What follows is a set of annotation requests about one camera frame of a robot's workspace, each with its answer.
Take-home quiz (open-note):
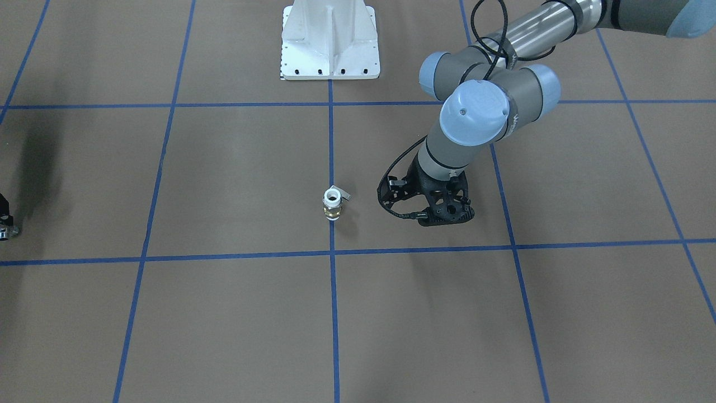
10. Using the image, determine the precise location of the chrome metal angle valve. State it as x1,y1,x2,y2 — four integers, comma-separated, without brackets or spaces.
0,224,20,241

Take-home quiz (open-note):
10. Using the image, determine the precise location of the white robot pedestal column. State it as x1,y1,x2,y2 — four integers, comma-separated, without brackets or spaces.
280,1,381,80

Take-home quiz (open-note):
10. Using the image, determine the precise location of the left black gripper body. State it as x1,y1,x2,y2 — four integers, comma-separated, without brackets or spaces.
392,156,448,204

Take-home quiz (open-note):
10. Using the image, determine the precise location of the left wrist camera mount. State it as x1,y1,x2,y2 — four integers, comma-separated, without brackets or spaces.
417,168,475,227

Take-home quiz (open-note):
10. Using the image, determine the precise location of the brown paper table mat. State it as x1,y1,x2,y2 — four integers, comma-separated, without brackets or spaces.
2,1,715,402

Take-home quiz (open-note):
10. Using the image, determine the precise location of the white PPR pipe fitting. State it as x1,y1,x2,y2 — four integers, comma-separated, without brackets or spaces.
322,185,351,221

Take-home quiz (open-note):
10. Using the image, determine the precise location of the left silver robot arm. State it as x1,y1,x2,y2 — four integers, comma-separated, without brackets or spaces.
378,1,714,212

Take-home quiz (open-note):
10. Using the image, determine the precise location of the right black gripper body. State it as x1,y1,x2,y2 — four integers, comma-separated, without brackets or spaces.
0,194,13,227

